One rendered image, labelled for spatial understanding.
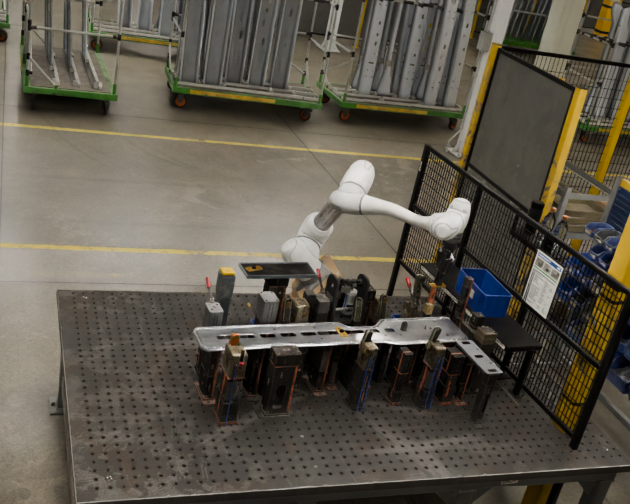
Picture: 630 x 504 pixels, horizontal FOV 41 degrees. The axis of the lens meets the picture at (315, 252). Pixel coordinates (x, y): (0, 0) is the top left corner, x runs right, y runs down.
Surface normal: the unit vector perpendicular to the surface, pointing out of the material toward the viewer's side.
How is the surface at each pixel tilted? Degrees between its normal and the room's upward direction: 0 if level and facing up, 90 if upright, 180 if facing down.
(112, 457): 0
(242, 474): 0
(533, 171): 91
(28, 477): 0
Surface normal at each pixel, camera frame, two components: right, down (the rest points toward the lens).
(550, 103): -0.94, -0.06
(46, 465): 0.19, -0.89
